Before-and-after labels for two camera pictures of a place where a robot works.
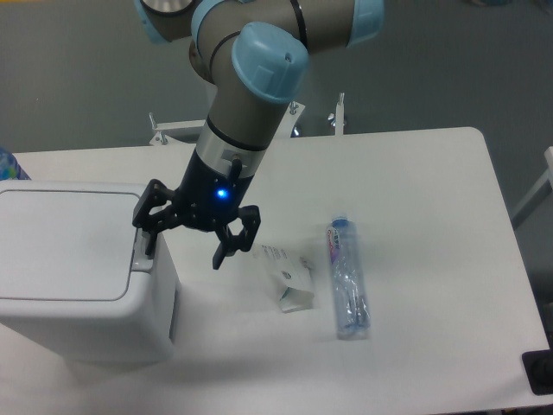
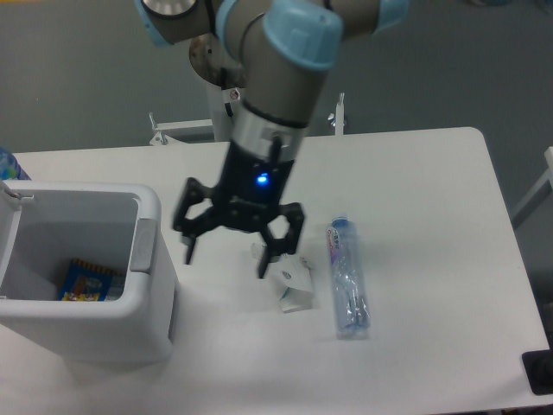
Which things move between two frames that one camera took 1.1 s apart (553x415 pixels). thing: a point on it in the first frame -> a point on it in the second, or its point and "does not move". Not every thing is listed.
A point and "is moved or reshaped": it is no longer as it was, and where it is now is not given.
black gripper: x=208 y=199 -> x=247 y=194
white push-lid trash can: x=75 y=277 is moved or reshaped
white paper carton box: x=291 y=275 does not move
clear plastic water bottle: x=350 y=279 does not move
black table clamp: x=538 y=368 does not move
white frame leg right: x=541 y=191 does not move
